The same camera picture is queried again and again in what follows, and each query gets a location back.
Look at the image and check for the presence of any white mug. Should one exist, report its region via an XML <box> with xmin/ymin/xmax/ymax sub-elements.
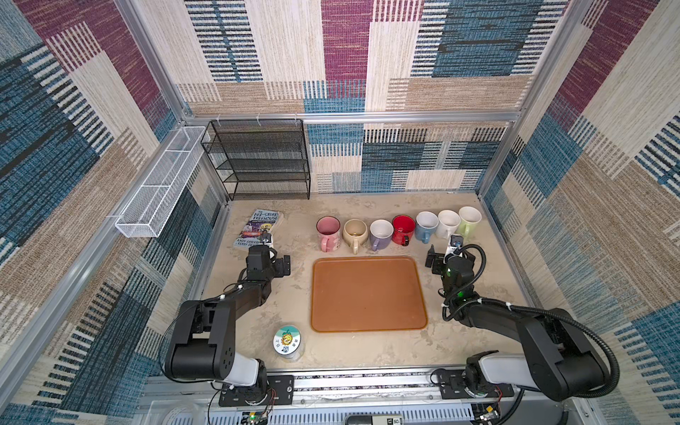
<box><xmin>436</xmin><ymin>210</ymin><xmax>461</xmax><ymax>240</ymax></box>

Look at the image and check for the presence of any light green mug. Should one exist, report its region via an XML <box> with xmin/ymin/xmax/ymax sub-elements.
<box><xmin>458</xmin><ymin>206</ymin><xmax>483</xmax><ymax>238</ymax></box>

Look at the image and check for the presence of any blue dotted mug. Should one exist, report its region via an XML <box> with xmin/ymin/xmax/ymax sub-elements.
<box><xmin>414</xmin><ymin>211</ymin><xmax>439</xmax><ymax>244</ymax></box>

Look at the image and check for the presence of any red mug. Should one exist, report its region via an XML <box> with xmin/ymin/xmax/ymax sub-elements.
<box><xmin>391</xmin><ymin>214</ymin><xmax>416</xmax><ymax>246</ymax></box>

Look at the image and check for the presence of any pink ghost mug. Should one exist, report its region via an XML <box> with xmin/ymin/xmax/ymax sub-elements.
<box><xmin>316</xmin><ymin>216</ymin><xmax>342</xmax><ymax>253</ymax></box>

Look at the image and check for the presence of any purple mug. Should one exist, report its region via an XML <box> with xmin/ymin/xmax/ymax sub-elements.
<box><xmin>369</xmin><ymin>219</ymin><xmax>394</xmax><ymax>251</ymax></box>

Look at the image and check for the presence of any brown plastic tray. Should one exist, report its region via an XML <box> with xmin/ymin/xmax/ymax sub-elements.
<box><xmin>310</xmin><ymin>256</ymin><xmax>429</xmax><ymax>333</ymax></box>

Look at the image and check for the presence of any beige ceramic teapot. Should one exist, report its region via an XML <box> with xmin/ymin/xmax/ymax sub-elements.
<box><xmin>343</xmin><ymin>219</ymin><xmax>368</xmax><ymax>255</ymax></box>

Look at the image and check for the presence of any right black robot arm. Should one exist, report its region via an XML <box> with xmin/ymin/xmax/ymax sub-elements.
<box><xmin>425</xmin><ymin>244</ymin><xmax>621</xmax><ymax>401</ymax></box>

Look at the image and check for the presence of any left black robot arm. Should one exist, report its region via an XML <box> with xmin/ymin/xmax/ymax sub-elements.
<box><xmin>161</xmin><ymin>244</ymin><xmax>291</xmax><ymax>388</ymax></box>

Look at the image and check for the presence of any paperback book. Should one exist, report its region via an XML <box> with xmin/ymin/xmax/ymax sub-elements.
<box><xmin>233</xmin><ymin>209</ymin><xmax>281</xmax><ymax>250</ymax></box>

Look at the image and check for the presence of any clear jar green lid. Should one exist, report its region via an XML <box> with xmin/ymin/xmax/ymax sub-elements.
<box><xmin>273</xmin><ymin>325</ymin><xmax>304</xmax><ymax>361</ymax></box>

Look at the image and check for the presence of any black wire shelf rack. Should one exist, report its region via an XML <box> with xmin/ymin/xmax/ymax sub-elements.
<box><xmin>203</xmin><ymin>119</ymin><xmax>311</xmax><ymax>201</ymax></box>

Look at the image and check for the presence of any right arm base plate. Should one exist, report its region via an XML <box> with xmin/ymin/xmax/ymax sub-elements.
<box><xmin>430</xmin><ymin>368</ymin><xmax>515</xmax><ymax>401</ymax></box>

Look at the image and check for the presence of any white wire mesh basket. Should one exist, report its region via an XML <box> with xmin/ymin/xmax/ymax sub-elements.
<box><xmin>115</xmin><ymin>127</ymin><xmax>206</xmax><ymax>238</ymax></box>

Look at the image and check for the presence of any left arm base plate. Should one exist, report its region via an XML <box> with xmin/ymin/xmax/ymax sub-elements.
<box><xmin>218</xmin><ymin>375</ymin><xmax>294</xmax><ymax>407</ymax></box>

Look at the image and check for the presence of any black corrugated cable conduit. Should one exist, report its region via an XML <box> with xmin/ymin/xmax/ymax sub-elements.
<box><xmin>440</xmin><ymin>243</ymin><xmax>622</xmax><ymax>425</ymax></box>

